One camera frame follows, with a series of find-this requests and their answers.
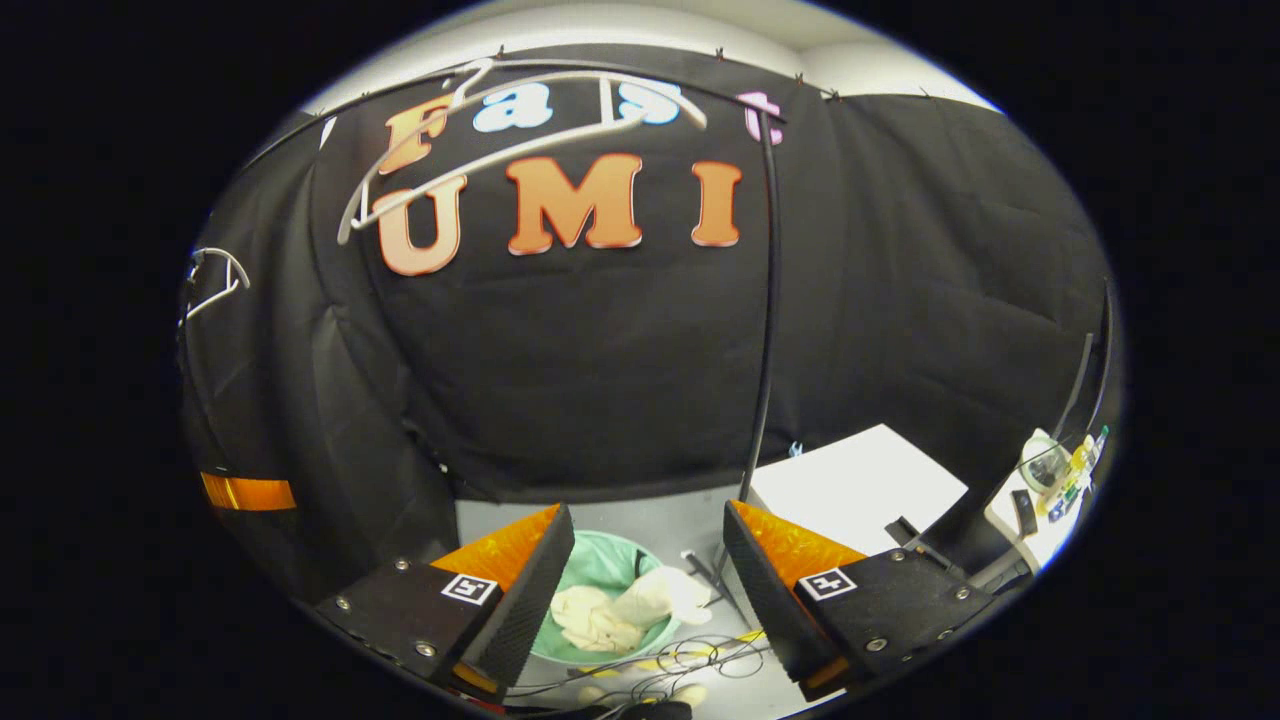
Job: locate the clear plastic jar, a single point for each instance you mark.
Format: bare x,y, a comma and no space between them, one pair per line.
1045,465

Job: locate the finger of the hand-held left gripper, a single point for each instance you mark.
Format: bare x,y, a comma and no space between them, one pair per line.
250,492

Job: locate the white side table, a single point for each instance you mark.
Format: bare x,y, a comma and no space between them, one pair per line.
1010,545

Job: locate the white plastic hanger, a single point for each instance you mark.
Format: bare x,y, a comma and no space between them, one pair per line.
520,150
215,295

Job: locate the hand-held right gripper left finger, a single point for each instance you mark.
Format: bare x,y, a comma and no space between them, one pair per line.
525,610

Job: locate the black clothes rail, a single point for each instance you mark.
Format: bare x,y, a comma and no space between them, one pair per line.
770,300

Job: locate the black remote control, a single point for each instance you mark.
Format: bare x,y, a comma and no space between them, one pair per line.
1024,512

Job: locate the cream button shirt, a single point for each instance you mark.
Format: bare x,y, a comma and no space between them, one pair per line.
620,615

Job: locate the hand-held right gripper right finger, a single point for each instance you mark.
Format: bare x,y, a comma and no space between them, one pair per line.
770,610

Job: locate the small yellow bottle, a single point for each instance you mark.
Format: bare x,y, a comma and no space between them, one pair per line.
1082,455

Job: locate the black backdrop cloth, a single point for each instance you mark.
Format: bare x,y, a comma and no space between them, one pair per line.
600,380

